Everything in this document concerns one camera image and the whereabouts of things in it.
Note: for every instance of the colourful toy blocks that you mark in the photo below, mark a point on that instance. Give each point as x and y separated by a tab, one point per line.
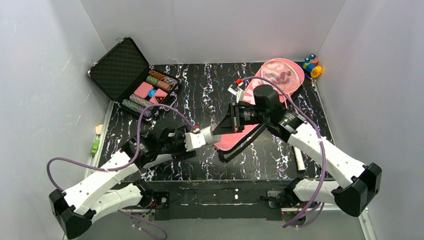
311	66

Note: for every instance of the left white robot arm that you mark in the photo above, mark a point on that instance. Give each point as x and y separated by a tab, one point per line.
78	207

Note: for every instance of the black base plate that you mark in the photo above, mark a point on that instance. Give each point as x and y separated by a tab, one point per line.
223	199

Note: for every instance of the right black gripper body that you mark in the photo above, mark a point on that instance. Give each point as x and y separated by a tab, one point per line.
234	118

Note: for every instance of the blue dealer chip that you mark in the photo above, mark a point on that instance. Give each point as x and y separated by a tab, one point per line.
152	93

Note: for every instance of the green clip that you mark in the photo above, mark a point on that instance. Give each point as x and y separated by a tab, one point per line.
95	147

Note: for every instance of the purple patterned chip stack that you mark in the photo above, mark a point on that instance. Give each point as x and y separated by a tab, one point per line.
139	101

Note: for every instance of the chrome case handle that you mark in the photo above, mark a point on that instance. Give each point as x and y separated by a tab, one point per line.
171	99

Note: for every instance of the pink card deck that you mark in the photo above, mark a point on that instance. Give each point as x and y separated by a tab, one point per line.
143	90
158	97

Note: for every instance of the brown striped chip stack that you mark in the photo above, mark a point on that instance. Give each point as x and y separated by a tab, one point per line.
162	77

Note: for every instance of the pink badminton racket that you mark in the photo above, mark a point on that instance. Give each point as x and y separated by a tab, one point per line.
282	73

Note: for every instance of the green red chip stack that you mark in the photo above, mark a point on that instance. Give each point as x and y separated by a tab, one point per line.
159	83

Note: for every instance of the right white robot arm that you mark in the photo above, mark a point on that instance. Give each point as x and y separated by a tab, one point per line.
355	184

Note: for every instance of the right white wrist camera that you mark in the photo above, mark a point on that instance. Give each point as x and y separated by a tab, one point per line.
237	91

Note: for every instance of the green purple chip stack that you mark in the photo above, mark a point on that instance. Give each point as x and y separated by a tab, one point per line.
134	106

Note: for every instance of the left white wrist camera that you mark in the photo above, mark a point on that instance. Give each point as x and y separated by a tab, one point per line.
194	141

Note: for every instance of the beige clip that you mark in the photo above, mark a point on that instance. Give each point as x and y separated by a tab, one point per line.
99	129

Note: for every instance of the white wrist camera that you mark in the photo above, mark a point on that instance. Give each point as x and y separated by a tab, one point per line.
194	141
237	91

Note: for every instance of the white shuttlecock tube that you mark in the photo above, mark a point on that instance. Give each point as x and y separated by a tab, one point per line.
209	137

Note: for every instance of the pink racket bag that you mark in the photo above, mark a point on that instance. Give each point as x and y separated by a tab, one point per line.
233	144

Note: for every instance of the black poker chip case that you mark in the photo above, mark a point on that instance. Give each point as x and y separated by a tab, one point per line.
121	71

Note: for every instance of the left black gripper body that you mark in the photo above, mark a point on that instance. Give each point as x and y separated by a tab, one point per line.
180	140

